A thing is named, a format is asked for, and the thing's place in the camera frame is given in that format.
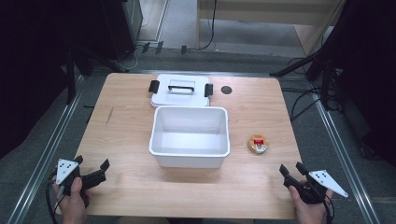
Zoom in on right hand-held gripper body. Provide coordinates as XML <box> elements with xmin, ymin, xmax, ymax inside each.
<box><xmin>283</xmin><ymin>169</ymin><xmax>349</xmax><ymax>205</ymax></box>

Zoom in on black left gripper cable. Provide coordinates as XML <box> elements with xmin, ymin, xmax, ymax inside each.
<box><xmin>45</xmin><ymin>175</ymin><xmax>64</xmax><ymax>224</ymax></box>

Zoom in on person's left hand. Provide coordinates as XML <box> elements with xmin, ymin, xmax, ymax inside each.
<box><xmin>51</xmin><ymin>177</ymin><xmax>92</xmax><ymax>224</ymax></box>

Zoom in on metal floor rail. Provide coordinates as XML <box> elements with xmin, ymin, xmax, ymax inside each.
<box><xmin>309</xmin><ymin>81</ymin><xmax>381</xmax><ymax>224</ymax></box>
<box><xmin>7</xmin><ymin>74</ymin><xmax>84</xmax><ymax>224</ymax></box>

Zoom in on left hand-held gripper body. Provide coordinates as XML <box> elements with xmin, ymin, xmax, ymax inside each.
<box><xmin>56</xmin><ymin>158</ymin><xmax>107</xmax><ymax>209</ymax></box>

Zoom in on round yellow packet red label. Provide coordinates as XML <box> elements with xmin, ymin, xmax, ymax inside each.
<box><xmin>247</xmin><ymin>133</ymin><xmax>270</xmax><ymax>155</ymax></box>

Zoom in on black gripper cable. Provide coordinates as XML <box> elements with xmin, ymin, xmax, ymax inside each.
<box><xmin>322</xmin><ymin>194</ymin><xmax>336</xmax><ymax>224</ymax></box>
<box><xmin>45</xmin><ymin>175</ymin><xmax>64</xmax><ymax>224</ymax></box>

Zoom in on white box lid black handle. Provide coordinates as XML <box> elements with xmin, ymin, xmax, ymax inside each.
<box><xmin>148</xmin><ymin>73</ymin><xmax>215</xmax><ymax>109</ymax></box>

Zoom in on person's right hand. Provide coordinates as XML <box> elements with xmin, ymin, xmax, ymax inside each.
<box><xmin>288</xmin><ymin>179</ymin><xmax>334</xmax><ymax>224</ymax></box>

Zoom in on black metal stand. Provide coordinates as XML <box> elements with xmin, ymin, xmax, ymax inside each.
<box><xmin>269</xmin><ymin>50</ymin><xmax>340</xmax><ymax>110</ymax></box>
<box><xmin>64</xmin><ymin>46</ymin><xmax>129</xmax><ymax>105</ymax></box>

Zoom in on black floor cables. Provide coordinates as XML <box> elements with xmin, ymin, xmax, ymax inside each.
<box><xmin>280</xmin><ymin>57</ymin><xmax>342</xmax><ymax>123</ymax></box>

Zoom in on black cabinet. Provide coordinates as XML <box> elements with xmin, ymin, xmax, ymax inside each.
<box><xmin>101</xmin><ymin>0</ymin><xmax>144</xmax><ymax>61</ymax></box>

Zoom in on white plastic storage box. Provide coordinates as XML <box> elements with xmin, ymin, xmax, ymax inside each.
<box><xmin>148</xmin><ymin>105</ymin><xmax>232</xmax><ymax>169</ymax></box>

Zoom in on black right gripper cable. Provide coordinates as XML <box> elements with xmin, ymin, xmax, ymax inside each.
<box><xmin>322</xmin><ymin>194</ymin><xmax>336</xmax><ymax>224</ymax></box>

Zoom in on white floor cable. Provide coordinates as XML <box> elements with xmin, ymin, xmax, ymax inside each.
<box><xmin>120</xmin><ymin>15</ymin><xmax>149</xmax><ymax>71</ymax></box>

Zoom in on light wooden furniture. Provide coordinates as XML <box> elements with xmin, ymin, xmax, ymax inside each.
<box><xmin>195</xmin><ymin>0</ymin><xmax>345</xmax><ymax>57</ymax></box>

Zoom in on dark curtain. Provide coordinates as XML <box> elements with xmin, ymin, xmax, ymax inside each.
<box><xmin>320</xmin><ymin>0</ymin><xmax>396</xmax><ymax>167</ymax></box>
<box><xmin>0</xmin><ymin>0</ymin><xmax>108</xmax><ymax>160</ymax></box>

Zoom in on black hanging cable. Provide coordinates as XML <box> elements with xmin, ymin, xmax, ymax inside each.
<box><xmin>199</xmin><ymin>0</ymin><xmax>218</xmax><ymax>51</ymax></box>

